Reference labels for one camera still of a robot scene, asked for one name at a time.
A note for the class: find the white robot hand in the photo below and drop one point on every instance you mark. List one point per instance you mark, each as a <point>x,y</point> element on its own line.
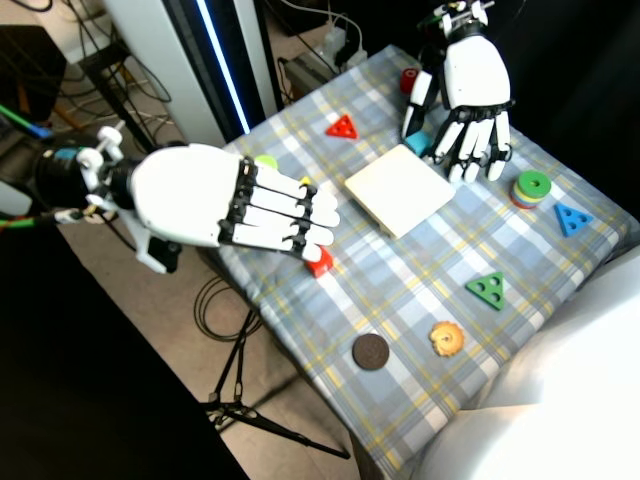
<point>185,195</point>
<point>475,75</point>

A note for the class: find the teal letter cube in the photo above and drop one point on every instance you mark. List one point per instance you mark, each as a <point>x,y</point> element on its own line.
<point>419,145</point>

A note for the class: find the red wooden cube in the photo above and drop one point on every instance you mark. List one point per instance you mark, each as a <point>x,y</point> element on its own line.
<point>320,267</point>

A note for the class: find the red cylinder with white letter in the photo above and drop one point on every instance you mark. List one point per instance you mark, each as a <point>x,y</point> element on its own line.
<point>409,82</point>

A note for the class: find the lime green round cookie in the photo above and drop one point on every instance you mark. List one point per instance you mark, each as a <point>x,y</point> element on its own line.
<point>267,161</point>

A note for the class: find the yellow triangle with holes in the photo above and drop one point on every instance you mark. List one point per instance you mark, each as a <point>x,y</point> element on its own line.
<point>305,181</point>

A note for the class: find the small pale wooden table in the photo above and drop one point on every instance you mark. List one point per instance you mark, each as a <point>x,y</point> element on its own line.
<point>400,192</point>

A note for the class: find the white column with blue light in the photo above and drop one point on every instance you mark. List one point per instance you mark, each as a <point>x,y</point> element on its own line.
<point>150,60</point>

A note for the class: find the red triangle with holes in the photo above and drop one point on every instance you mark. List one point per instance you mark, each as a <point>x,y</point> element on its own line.
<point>344,131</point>

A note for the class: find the white power strip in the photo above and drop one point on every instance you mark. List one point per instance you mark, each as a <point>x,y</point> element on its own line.
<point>335,42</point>

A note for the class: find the grey box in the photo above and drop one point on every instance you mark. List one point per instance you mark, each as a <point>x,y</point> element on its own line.
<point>310,75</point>

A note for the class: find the blue triangle with holes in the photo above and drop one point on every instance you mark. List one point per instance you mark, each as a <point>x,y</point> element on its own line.
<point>570,222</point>

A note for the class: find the black box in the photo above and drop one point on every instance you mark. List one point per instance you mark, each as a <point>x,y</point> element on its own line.
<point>30,70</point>

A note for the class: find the black tripod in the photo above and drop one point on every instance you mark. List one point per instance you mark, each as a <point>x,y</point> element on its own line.
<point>232,407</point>

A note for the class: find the blue plaid table cloth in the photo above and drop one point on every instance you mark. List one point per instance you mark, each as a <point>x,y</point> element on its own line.
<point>400,280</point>

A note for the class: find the green triangle with holes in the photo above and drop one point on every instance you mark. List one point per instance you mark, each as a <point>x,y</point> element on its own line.
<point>487,295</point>

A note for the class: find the dark brown round cookie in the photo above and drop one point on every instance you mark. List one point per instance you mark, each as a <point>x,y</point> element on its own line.
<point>370,352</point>

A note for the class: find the tan flower-shaped cookie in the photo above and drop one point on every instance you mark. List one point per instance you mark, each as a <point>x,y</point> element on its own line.
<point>446,342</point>

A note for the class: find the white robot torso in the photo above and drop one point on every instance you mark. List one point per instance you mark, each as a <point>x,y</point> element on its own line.
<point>550,390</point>

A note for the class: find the black wrist camera white bracket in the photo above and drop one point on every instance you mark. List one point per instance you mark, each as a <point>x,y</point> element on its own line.
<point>160,252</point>

